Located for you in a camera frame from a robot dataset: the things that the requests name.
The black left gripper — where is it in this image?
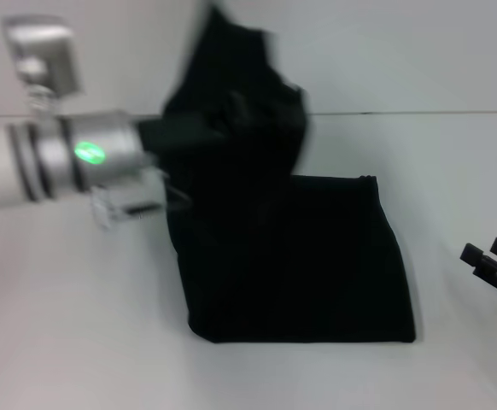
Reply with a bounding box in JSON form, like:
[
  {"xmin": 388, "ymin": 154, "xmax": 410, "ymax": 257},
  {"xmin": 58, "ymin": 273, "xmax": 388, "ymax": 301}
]
[{"xmin": 136, "ymin": 111, "xmax": 229, "ymax": 155}]

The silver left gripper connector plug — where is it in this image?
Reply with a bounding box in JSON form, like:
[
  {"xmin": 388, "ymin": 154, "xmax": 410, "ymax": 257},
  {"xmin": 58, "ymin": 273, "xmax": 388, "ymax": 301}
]
[{"xmin": 89, "ymin": 169, "xmax": 167, "ymax": 230}]

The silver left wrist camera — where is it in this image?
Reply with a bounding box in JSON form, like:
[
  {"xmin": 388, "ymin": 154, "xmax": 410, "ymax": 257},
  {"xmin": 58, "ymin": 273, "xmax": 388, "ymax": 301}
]
[{"xmin": 0, "ymin": 15, "xmax": 83, "ymax": 115}]

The dark red left arm cable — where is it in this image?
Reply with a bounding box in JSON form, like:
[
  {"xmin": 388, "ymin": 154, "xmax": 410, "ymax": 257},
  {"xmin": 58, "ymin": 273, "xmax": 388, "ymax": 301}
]
[{"xmin": 162, "ymin": 182, "xmax": 195, "ymax": 212}]

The black t-shirt with FREE print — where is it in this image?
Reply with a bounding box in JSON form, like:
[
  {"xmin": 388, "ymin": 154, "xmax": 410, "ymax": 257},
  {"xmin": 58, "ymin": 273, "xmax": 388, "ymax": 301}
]
[{"xmin": 160, "ymin": 2, "xmax": 417, "ymax": 345}]

